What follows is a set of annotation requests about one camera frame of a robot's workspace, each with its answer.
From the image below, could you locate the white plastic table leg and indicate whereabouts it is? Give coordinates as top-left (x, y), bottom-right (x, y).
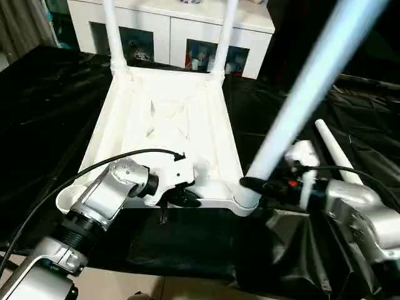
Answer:
top-left (314, 118), bottom-right (365, 186)
top-left (104, 0), bottom-right (129, 73)
top-left (234, 0), bottom-right (393, 216)
top-left (214, 0), bottom-right (241, 81)

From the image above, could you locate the white plastic table top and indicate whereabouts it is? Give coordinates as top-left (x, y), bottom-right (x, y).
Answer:
top-left (55, 64), bottom-right (261, 217)

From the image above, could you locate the black mat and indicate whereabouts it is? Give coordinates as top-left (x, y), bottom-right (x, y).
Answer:
top-left (0, 45), bottom-right (400, 300)

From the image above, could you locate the white cabinet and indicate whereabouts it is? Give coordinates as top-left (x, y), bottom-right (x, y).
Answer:
top-left (67, 0), bottom-right (276, 79)

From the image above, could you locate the grey curtain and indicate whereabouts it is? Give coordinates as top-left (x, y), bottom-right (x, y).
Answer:
top-left (0, 0), bottom-right (59, 65)

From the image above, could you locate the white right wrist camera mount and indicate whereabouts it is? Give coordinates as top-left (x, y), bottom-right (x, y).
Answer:
top-left (285, 139), bottom-right (322, 211)

